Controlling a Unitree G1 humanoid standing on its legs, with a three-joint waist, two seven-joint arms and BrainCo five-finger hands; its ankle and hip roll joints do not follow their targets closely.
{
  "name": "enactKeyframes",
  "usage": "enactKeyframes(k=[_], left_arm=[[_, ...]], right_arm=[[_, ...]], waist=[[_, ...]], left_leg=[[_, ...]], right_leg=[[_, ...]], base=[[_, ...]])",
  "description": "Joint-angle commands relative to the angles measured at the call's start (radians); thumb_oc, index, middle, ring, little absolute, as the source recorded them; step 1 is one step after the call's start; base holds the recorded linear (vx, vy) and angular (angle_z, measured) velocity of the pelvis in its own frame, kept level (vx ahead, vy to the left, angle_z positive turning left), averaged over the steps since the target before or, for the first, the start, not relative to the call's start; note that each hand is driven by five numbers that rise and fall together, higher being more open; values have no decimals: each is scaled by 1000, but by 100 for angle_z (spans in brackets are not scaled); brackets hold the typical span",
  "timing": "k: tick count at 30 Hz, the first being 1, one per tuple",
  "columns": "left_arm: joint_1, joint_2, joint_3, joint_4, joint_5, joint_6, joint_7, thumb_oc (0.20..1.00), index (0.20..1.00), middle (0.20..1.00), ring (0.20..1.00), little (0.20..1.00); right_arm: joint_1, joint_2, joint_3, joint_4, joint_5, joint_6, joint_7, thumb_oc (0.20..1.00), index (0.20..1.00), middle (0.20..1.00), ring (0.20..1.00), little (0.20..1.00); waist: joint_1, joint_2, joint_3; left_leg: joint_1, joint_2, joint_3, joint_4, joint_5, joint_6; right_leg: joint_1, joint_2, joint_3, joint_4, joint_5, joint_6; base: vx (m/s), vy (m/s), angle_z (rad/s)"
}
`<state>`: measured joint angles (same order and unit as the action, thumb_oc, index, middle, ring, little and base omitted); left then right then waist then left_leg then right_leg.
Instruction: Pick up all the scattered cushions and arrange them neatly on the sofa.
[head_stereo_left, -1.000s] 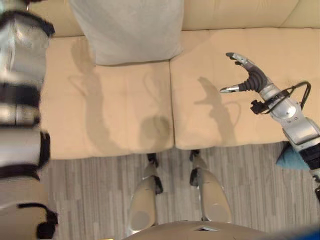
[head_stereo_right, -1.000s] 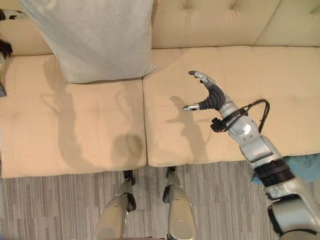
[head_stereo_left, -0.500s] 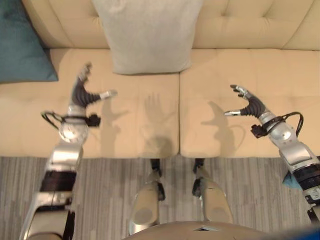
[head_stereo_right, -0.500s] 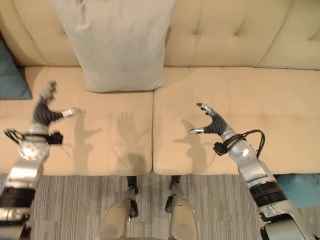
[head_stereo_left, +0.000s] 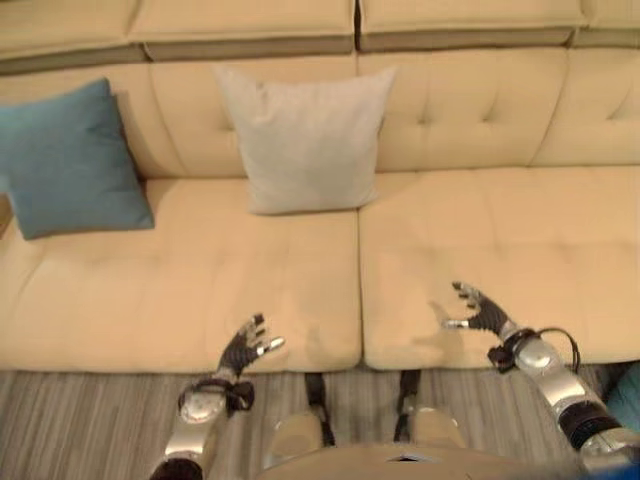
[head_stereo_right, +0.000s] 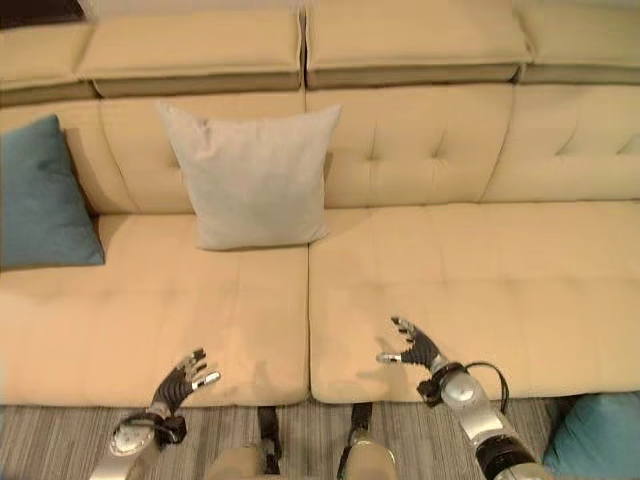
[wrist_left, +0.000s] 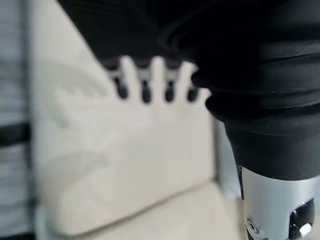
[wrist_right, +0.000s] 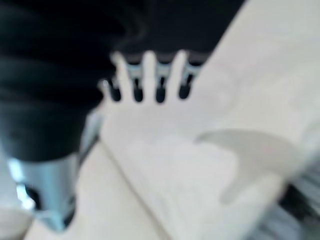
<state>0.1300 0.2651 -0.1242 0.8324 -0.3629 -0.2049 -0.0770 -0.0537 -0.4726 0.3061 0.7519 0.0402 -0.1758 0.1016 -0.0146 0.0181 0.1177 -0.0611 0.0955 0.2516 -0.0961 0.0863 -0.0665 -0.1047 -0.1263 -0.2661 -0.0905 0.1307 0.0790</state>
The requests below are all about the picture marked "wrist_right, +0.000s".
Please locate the right robot hand black cloth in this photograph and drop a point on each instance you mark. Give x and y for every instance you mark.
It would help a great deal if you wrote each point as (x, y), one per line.
(50, 75)

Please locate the grey black striped textile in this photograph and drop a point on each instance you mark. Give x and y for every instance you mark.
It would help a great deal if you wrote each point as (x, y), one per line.
(300, 215)

